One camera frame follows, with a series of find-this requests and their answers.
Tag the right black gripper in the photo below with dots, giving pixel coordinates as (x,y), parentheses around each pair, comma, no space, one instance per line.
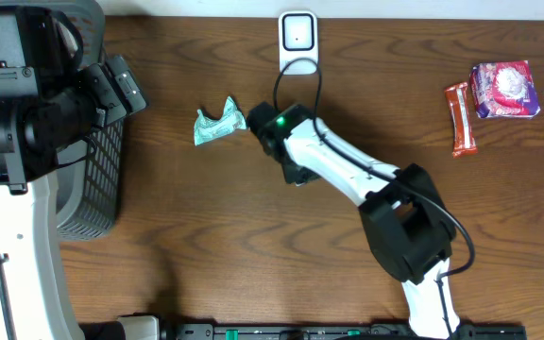
(260,119)

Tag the mint green packet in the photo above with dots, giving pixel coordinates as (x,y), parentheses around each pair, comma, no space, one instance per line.
(207,129)

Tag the orange red bar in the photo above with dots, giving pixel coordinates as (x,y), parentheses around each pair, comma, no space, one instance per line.
(463,141)

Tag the red purple snack pack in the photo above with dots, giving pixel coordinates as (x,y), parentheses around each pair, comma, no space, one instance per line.
(504,89)

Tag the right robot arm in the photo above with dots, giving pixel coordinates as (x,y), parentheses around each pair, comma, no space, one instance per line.
(406,225)

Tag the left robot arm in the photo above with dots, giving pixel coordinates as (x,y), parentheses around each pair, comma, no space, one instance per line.
(34,300)

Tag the white barcode scanner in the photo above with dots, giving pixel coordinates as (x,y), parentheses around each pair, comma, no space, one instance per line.
(298,42)

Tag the grey plastic mesh basket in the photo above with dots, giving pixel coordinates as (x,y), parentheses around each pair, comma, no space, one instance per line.
(88,179)

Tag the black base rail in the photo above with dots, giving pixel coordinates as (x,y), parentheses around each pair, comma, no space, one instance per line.
(194,329)

